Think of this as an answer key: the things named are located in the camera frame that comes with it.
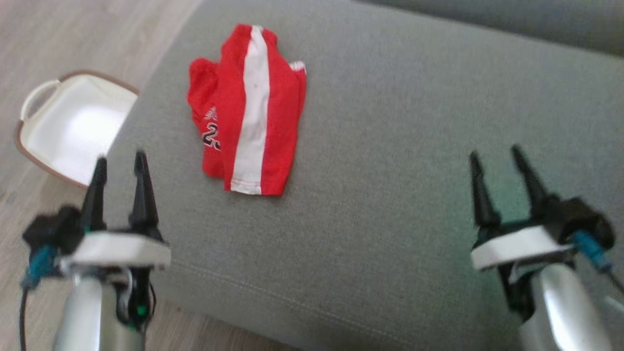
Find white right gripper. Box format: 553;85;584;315
468;144;577;272

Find red shorts with white stripe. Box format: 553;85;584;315
187;23;308;197

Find white laundry basket brown rim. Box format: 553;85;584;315
13;70;140;189

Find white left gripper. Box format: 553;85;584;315
58;151;172;273

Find grey sofa back cushion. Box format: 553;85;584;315
355;0;624;58

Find grey fabric sofa seat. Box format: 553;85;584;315
103;0;624;351

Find left camera cable teal plug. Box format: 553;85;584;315
19;245;58;351

